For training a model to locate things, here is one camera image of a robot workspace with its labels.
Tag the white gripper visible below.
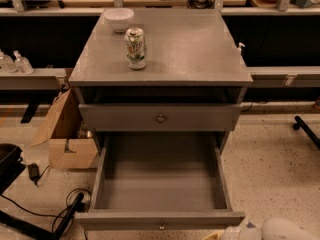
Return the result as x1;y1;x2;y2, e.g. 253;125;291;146
203;226;262;240

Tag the grey drawer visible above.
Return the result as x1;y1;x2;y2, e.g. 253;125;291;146
76;133;245;231
79;103;241;132

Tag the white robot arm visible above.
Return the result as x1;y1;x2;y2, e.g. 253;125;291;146
201;217;320;240

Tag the grey wooden drawer cabinet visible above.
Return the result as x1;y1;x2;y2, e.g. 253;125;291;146
70;8;252;149

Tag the grey top drawer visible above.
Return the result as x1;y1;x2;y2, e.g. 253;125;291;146
79;103;241;132

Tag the black chair leg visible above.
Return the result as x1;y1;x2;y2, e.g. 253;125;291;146
293;116;320;149

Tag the brown cardboard box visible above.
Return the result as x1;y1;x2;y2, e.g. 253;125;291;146
31;89;99;169

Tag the black stand leg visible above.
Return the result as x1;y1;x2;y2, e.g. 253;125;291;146
0;192;84;240

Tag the white pump dispenser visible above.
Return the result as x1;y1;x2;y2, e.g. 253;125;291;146
237;42;246;55

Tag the black power adapter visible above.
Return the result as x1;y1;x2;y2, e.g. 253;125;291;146
27;163;40;184

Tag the green soda can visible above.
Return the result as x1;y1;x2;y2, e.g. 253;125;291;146
124;27;147;70

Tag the black bin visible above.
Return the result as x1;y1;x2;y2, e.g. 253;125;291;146
0;143;25;194

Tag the white ceramic bowl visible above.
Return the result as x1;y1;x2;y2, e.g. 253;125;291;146
103;8;134;33

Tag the clear sanitizer bottle right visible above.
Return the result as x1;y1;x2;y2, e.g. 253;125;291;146
13;50;34;74

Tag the clear sanitizer bottle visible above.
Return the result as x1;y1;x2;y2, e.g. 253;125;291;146
0;50;17;73
13;50;34;74

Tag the clear sanitizer bottle left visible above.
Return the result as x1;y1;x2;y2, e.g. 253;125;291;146
0;50;17;73

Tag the black floor cable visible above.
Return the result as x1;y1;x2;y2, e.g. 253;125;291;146
0;187;93;240

